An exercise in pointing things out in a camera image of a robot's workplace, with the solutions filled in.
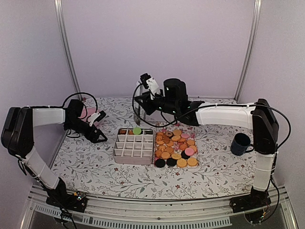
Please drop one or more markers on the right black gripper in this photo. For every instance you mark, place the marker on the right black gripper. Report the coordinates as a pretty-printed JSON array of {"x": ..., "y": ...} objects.
[{"x": 148, "y": 109}]

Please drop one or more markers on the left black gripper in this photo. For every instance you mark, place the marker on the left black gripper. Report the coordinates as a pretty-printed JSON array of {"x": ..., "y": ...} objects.
[{"x": 94, "y": 139}]

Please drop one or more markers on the metal serving tongs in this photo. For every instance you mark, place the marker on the metal serving tongs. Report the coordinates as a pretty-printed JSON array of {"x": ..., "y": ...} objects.
[{"x": 138, "y": 110}]

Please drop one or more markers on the orange swirl cookie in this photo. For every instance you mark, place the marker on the orange swirl cookie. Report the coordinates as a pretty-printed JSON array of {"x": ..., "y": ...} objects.
[{"x": 122, "y": 132}]

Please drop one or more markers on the green round cookie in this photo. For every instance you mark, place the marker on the green round cookie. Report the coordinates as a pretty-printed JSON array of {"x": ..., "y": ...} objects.
[{"x": 137, "y": 131}]

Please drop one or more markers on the pink divided cookie tin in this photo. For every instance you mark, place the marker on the pink divided cookie tin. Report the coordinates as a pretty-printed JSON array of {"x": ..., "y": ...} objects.
[{"x": 134, "y": 149}]

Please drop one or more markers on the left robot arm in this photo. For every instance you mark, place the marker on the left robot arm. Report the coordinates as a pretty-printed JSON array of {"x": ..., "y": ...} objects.
[{"x": 18, "y": 137}]

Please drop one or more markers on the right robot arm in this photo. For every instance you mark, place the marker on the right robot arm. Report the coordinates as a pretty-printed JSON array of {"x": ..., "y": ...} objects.
[{"x": 258, "y": 117}]

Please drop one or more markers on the silver metal tray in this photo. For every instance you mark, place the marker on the silver metal tray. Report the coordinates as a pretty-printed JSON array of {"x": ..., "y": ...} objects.
[{"x": 159, "y": 118}]

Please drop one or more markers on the pink plate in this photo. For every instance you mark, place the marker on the pink plate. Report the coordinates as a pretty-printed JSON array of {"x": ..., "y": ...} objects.
[{"x": 87, "y": 112}]

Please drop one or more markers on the floral tablecloth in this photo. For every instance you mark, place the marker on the floral tablecloth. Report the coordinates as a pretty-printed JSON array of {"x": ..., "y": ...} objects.
[{"x": 91, "y": 167}]

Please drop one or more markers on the chocolate sprinkle donut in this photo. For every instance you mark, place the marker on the chocolate sprinkle donut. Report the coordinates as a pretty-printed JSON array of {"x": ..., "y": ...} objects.
[{"x": 169, "y": 134}]

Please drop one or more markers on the pink sandwich cookie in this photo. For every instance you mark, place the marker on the pink sandwich cookie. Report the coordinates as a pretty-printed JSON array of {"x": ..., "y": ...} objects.
[{"x": 184, "y": 135}]

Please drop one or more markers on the floral cookie tray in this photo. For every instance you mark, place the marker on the floral cookie tray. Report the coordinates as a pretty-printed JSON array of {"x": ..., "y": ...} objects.
[{"x": 174, "y": 147}]

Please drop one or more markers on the black sandwich cookie left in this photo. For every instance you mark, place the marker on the black sandwich cookie left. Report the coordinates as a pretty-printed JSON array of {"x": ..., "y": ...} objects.
[{"x": 160, "y": 163}]

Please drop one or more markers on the black sandwich cookie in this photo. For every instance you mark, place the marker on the black sandwich cookie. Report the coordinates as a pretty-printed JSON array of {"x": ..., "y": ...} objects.
[
  {"x": 171, "y": 162},
  {"x": 160, "y": 163}
]

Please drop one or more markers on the black sandwich cookie right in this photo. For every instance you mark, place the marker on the black sandwich cookie right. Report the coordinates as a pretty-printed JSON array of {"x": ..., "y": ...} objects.
[{"x": 171, "y": 162}]

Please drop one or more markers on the pink round cookie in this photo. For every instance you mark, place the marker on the pink round cookie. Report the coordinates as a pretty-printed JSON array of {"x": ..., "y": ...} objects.
[{"x": 189, "y": 151}]

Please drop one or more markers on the yellow round biscuit left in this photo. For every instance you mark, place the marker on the yellow round biscuit left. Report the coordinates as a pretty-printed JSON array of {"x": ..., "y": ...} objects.
[{"x": 181, "y": 163}]

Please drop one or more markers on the yellow round biscuit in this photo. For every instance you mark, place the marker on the yellow round biscuit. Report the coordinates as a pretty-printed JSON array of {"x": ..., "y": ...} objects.
[
  {"x": 192, "y": 161},
  {"x": 181, "y": 163}
]

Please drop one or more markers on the yellow round biscuit right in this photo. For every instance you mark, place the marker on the yellow round biscuit right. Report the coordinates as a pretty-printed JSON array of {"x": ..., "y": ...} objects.
[{"x": 192, "y": 161}]

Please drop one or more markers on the dark blue mug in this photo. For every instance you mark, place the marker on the dark blue mug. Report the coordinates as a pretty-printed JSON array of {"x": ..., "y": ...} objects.
[{"x": 241, "y": 144}]

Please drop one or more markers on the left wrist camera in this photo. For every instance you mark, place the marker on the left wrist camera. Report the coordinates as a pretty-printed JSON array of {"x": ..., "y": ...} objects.
[{"x": 95, "y": 117}]

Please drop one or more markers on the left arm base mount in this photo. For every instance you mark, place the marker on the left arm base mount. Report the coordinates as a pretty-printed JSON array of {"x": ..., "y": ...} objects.
[{"x": 67, "y": 201}]

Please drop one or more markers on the front aluminium rail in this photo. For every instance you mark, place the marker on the front aluminium rail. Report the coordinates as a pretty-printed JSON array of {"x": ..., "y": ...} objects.
[{"x": 105, "y": 212}]

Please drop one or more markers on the left aluminium frame post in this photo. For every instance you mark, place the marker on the left aluminium frame post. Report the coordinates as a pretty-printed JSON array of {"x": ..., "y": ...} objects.
[{"x": 65, "y": 44}]

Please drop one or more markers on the aluminium frame post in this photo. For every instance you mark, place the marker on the aluminium frame post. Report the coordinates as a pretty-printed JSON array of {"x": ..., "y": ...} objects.
[
  {"x": 65, "y": 44},
  {"x": 249, "y": 49}
]

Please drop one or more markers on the right aluminium frame post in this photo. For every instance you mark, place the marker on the right aluminium frame post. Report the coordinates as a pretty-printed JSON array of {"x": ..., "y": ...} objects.
[{"x": 249, "y": 49}]

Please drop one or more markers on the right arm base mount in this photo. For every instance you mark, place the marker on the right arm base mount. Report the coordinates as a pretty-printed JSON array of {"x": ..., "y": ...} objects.
[{"x": 256, "y": 199}]

